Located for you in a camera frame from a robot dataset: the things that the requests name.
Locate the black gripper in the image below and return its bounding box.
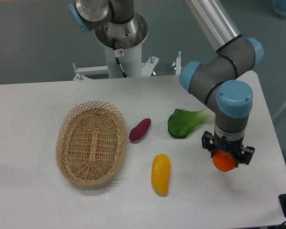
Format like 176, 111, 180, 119
202, 131, 255, 167

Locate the yellow mango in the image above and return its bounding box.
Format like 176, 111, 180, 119
151, 154, 171, 197

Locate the purple sweet potato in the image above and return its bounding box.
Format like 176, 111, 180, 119
129, 118, 152, 142

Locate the green bok choy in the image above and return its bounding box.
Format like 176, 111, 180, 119
167, 109, 215, 139

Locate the orange fruit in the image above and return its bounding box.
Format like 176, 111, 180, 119
212, 150, 236, 172

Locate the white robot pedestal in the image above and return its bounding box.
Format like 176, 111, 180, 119
72, 11, 183, 81

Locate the blue bag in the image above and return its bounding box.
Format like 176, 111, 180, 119
272, 0, 286, 20

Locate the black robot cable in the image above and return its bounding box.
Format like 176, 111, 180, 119
112, 37, 129, 78

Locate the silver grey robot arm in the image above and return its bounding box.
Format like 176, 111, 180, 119
68, 0, 264, 172

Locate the woven wicker basket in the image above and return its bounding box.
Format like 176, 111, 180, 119
55, 101, 127, 187

